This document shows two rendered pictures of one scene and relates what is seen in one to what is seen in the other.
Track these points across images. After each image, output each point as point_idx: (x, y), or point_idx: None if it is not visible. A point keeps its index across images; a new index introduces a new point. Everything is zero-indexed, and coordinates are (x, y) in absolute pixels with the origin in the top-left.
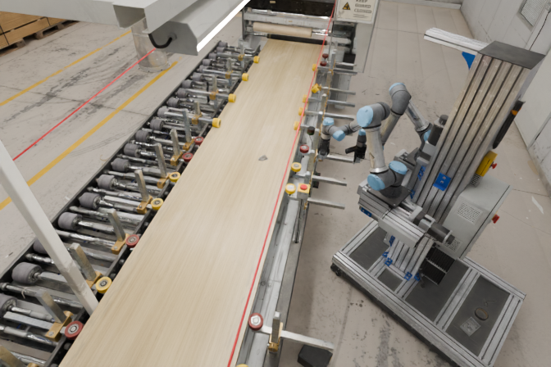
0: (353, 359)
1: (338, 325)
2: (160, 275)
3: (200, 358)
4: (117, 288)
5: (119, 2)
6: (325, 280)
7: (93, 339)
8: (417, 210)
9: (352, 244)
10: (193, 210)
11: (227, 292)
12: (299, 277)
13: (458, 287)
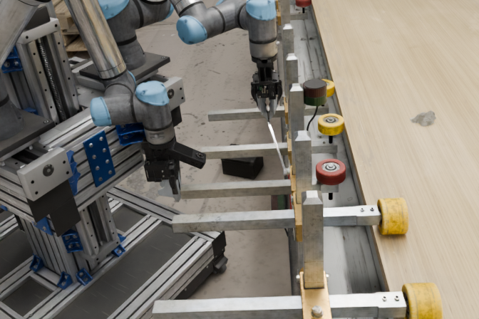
0: (192, 180)
1: (212, 204)
2: None
3: None
4: None
5: None
6: (234, 251)
7: None
8: (81, 67)
9: (184, 256)
10: (462, 33)
11: (343, 3)
12: (282, 246)
13: (5, 231)
